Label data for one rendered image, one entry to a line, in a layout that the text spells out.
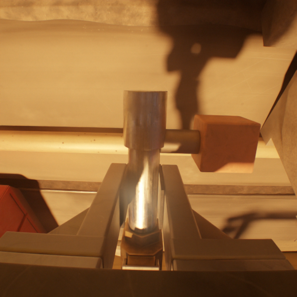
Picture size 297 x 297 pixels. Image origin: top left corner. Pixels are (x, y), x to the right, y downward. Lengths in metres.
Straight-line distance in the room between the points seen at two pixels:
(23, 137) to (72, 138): 0.08
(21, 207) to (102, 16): 0.42
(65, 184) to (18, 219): 0.13
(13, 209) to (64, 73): 0.32
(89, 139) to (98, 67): 0.11
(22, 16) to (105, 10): 0.10
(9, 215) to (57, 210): 0.11
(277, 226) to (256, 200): 0.16
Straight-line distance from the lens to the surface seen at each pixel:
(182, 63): 0.29
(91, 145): 0.33
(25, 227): 0.57
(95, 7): 0.28
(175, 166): 0.15
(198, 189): 0.47
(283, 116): 0.33
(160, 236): 0.17
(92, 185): 0.47
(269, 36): 0.27
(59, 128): 0.37
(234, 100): 0.33
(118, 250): 0.67
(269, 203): 0.56
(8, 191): 0.50
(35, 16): 0.30
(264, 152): 0.37
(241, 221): 0.61
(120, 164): 0.15
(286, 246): 0.82
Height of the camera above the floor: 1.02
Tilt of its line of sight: 48 degrees down
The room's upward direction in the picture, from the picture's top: 179 degrees counter-clockwise
